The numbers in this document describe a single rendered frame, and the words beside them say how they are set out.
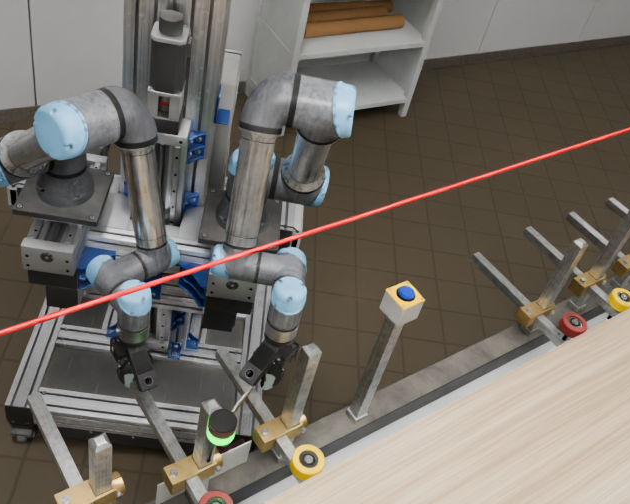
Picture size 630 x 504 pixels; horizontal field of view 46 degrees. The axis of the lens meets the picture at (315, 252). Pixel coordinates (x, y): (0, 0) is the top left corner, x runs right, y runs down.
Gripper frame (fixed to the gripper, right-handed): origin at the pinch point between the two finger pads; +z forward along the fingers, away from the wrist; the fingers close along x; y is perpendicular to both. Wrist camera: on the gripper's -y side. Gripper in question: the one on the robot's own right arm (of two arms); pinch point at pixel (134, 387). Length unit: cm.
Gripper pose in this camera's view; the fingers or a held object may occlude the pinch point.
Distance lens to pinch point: 200.8
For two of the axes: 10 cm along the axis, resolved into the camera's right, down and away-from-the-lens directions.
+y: -5.5, -6.6, 5.1
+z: -2.0, 7.0, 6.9
